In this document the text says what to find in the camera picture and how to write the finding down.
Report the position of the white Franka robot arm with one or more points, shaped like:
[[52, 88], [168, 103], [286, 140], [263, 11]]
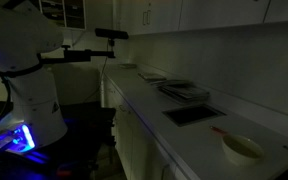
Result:
[[27, 36]]

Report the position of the small flat board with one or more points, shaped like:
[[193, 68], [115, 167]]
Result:
[[151, 76]]

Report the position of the white lower counter cabinets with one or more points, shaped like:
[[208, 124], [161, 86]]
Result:
[[130, 146]]

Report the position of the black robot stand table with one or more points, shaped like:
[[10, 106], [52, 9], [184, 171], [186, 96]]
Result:
[[84, 140]]

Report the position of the black bar camera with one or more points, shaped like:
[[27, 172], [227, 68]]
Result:
[[111, 33]]

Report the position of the blue lit robot base plate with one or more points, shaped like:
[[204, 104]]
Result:
[[20, 140]]

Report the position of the white bowl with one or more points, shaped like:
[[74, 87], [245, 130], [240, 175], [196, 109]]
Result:
[[242, 151]]

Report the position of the white upper wall cabinets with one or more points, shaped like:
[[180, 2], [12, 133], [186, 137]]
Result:
[[197, 13]]

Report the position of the red pen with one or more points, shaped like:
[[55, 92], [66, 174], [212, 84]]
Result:
[[218, 130]]

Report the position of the wall shelf with compartments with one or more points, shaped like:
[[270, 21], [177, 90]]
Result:
[[64, 13]]

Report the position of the small flat grey pad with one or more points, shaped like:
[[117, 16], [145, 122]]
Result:
[[127, 66]]

